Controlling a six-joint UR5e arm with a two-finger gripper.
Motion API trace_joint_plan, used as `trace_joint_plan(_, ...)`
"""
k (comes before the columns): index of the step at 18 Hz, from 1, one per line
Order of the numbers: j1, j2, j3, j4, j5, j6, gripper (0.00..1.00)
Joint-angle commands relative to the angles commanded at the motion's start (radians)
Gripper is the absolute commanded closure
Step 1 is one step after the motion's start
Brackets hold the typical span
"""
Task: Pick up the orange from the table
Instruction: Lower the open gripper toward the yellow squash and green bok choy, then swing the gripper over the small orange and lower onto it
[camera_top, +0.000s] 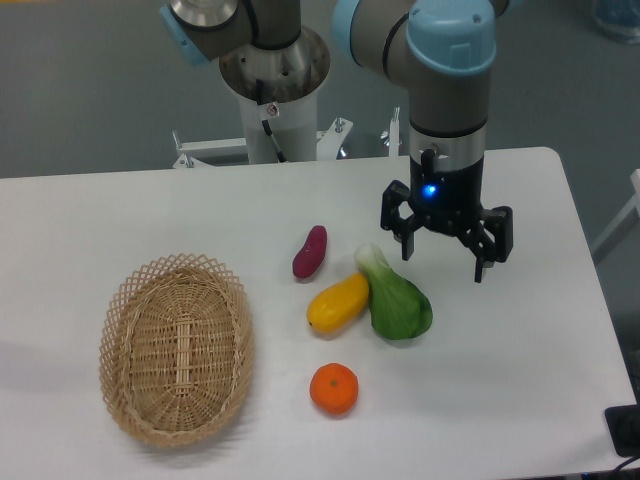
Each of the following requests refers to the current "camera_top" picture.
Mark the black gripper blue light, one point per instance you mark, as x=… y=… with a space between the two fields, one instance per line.
x=449 y=203

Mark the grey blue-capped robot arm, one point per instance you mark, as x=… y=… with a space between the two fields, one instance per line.
x=440 y=52

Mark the green bok choy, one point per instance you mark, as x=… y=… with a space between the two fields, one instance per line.
x=399 y=310

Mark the yellow mango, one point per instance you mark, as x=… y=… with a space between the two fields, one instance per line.
x=331 y=309

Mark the purple sweet potato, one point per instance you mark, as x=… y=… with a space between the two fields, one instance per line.
x=312 y=254

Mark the orange fruit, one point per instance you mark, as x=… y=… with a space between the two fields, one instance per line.
x=334 y=389

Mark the black device at table edge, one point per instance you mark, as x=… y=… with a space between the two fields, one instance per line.
x=623 y=425

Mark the blue object top right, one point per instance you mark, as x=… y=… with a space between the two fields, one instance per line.
x=618 y=19

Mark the woven wicker basket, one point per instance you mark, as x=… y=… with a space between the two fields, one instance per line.
x=177 y=350

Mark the white frame at right edge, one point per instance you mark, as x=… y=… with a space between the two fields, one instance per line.
x=621 y=224

